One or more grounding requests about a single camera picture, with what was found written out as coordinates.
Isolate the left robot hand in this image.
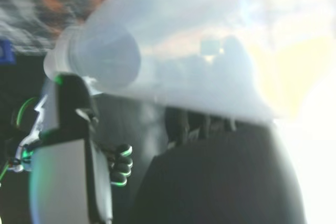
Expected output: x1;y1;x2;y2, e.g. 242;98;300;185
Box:
28;73;308;224

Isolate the large translucent syringe barrel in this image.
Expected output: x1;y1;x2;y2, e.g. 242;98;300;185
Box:
43;0;336;124

